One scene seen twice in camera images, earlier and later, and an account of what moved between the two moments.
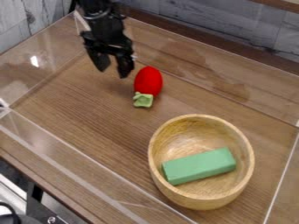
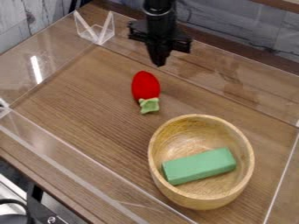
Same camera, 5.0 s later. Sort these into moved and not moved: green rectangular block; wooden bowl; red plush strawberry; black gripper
Moved: red plush strawberry; black gripper
Not moved: wooden bowl; green rectangular block
